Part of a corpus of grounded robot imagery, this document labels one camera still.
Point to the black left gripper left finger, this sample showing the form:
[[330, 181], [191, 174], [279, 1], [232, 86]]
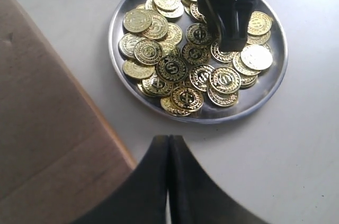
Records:
[[142, 197]]

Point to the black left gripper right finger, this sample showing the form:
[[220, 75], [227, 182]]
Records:
[[194, 197]]

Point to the pile of gold coins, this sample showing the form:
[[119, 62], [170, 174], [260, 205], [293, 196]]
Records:
[[173, 56]]

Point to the brown cardboard slotted box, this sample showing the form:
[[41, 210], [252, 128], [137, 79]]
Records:
[[59, 155]]

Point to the round silver metal tray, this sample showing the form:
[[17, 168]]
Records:
[[250, 100]]

